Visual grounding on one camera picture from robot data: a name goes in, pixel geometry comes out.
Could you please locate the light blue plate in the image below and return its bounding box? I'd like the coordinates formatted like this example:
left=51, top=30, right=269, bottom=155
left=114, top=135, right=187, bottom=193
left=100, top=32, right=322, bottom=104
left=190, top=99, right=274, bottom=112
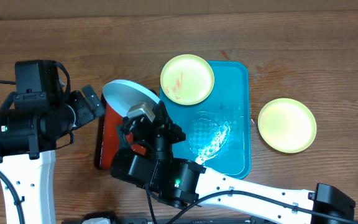
left=103, top=80, right=160, bottom=117

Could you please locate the yellow plate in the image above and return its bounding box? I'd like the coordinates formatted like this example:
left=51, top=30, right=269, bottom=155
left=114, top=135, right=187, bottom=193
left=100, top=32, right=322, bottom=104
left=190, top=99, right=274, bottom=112
left=160, top=54, right=215, bottom=106
left=257, top=98, right=317, bottom=154

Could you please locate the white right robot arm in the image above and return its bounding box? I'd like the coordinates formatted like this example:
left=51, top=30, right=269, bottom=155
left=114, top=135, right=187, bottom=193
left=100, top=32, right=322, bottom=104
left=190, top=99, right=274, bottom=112
left=108, top=100, right=356, bottom=223

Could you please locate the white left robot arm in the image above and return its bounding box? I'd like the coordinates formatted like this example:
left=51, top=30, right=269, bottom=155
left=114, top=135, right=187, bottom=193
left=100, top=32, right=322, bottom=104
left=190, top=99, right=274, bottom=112
left=0, top=60, right=105, bottom=223

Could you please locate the black tray with red water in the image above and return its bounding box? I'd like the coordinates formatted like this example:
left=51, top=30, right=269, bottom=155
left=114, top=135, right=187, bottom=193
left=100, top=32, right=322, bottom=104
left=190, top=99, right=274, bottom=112
left=93, top=93, right=147, bottom=171

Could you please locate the blue plastic tray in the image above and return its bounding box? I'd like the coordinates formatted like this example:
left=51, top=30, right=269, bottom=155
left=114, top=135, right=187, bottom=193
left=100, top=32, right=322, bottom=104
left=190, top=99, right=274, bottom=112
left=160, top=61, right=251, bottom=179

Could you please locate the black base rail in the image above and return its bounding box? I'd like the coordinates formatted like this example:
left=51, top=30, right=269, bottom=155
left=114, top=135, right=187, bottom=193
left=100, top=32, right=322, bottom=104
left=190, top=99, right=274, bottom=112
left=61, top=211, right=291, bottom=224

